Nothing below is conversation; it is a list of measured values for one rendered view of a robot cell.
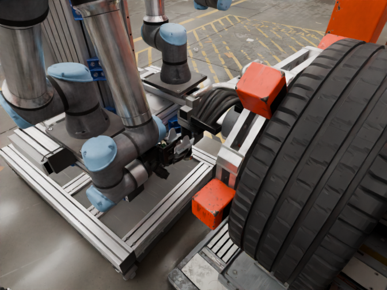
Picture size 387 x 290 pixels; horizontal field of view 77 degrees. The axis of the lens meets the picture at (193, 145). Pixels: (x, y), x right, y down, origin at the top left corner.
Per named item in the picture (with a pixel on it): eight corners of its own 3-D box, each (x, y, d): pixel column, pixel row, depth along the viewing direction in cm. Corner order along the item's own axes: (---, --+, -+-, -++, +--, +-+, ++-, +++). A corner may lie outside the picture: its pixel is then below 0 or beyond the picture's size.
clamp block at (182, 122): (198, 136, 73) (198, 122, 70) (177, 123, 78) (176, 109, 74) (209, 128, 76) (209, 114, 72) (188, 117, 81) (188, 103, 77)
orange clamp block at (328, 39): (334, 65, 71) (352, 37, 70) (308, 58, 75) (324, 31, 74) (334, 76, 77) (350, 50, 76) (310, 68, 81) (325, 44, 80)
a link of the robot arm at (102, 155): (113, 122, 60) (122, 155, 68) (71, 145, 54) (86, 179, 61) (134, 135, 57) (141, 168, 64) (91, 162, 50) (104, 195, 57)
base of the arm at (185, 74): (154, 78, 119) (151, 58, 112) (174, 68, 128) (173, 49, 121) (177, 87, 112) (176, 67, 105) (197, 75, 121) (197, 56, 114)
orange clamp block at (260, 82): (272, 121, 53) (265, 101, 46) (242, 107, 57) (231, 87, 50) (289, 95, 54) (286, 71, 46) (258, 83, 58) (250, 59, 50)
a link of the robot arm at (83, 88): (106, 102, 84) (95, 64, 75) (69, 119, 77) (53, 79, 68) (86, 90, 90) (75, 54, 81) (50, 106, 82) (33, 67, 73)
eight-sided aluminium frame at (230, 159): (224, 248, 80) (249, 107, 44) (208, 235, 84) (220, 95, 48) (299, 162, 110) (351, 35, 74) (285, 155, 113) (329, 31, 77)
